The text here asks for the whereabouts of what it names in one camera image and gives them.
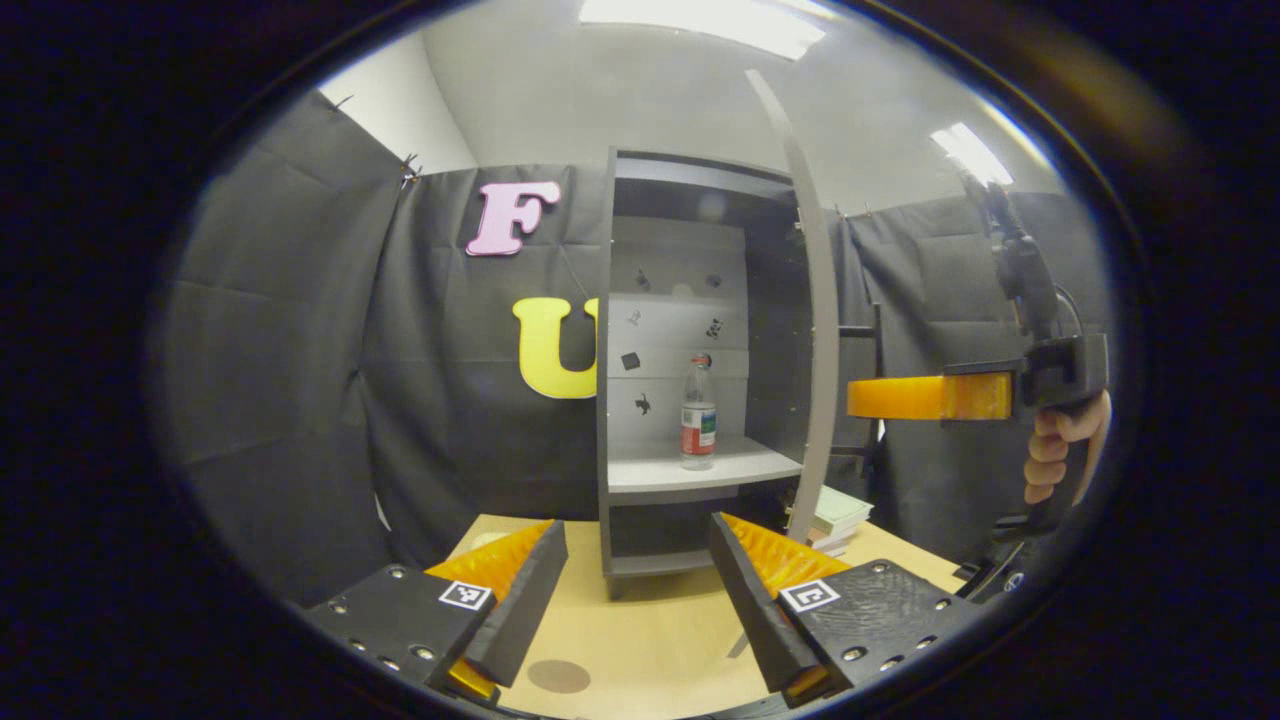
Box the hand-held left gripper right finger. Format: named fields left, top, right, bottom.
left=708, top=512, right=986, bottom=706

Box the grey cabinet door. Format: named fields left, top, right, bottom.
left=745, top=70, right=843, bottom=546

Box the dark grey cabinet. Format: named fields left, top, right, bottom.
left=597, top=148, right=831, bottom=601

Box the black backdrop cloth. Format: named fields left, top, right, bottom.
left=150, top=90, right=1116, bottom=611

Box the round brown coaster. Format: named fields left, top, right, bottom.
left=527, top=659, right=592, bottom=695

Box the wide ceiling light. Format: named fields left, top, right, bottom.
left=578, top=0, right=826, bottom=61

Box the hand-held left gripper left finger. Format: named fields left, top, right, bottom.
left=305, top=518, right=569, bottom=701

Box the green book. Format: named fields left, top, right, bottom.
left=800, top=486, right=874, bottom=536

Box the clear plastic bottle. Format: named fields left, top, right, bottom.
left=680, top=352, right=718, bottom=471

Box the narrow ceiling light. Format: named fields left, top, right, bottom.
left=930, top=122, right=1014, bottom=188

